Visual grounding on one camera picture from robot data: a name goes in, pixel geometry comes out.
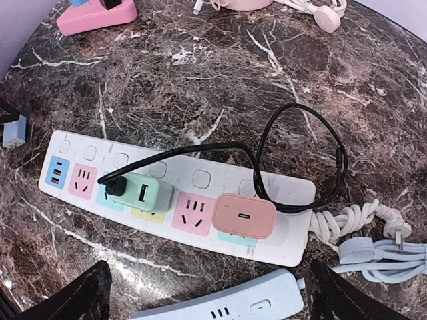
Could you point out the salmon pink charger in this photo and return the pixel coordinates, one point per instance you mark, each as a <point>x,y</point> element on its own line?
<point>244,216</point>

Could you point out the black plug on hub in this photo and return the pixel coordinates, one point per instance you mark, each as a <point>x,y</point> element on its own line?
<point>110,4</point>

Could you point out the grey-blue charger cube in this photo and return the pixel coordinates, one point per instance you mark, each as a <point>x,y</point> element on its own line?
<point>14,133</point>

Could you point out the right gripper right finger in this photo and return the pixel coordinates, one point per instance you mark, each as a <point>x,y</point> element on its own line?
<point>332,297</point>

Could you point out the pink triangular power hub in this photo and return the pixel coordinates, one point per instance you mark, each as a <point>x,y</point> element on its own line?
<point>93,15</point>

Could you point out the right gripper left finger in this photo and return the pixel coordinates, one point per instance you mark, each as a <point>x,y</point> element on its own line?
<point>87,297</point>

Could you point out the blue power strip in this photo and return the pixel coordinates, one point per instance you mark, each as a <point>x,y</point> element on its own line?
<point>275,295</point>

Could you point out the pink white round socket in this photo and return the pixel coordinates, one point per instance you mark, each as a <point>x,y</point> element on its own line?
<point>243,5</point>

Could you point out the blue plug on hub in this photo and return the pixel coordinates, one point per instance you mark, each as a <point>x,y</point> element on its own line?
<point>77,3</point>

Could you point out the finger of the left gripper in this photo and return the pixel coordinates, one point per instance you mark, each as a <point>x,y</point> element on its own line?
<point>11,113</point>

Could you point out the white multicolour power strip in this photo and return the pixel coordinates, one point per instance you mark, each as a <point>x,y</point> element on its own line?
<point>74,162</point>

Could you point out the green USB charger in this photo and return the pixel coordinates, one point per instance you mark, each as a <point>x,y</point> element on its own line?
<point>141,192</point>

